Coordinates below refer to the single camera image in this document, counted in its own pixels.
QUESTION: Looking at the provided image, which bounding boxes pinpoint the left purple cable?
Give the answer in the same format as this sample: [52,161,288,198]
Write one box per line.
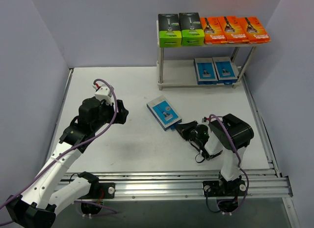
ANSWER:
[0,79,118,214]

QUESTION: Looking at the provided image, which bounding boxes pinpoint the orange razor box front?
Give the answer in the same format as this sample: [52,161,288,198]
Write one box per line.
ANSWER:
[217,16,249,44]

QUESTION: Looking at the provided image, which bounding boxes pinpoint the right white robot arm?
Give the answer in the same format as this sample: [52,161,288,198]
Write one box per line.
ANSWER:
[175,114,254,195]

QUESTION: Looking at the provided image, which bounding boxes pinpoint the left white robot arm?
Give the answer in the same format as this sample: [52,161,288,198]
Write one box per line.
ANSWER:
[4,97,129,228]

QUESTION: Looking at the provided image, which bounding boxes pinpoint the orange razor box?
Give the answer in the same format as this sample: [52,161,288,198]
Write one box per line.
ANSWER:
[238,17,271,44]
[200,17,227,44]
[217,16,249,44]

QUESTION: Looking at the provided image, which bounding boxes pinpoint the aluminium rail frame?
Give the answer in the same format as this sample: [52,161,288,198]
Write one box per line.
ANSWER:
[26,170,294,206]

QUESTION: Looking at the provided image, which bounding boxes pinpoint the black green razor box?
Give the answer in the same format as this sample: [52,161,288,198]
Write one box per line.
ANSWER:
[158,14,182,48]
[179,12,205,46]

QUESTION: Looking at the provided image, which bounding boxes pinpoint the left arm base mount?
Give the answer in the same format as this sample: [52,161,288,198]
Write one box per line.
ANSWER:
[80,182,115,215]

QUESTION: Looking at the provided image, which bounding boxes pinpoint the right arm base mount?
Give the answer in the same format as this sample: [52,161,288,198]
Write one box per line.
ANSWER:
[202,179,248,216]

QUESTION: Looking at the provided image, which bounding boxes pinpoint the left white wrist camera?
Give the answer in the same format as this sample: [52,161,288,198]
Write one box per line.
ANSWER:
[93,83,114,106]

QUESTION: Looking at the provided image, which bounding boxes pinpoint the blue razor box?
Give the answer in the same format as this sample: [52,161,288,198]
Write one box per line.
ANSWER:
[146,95,182,131]
[212,57,238,85]
[193,57,218,85]

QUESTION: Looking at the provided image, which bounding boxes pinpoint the white two-tier shelf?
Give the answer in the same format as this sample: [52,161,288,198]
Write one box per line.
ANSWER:
[156,18,263,91]

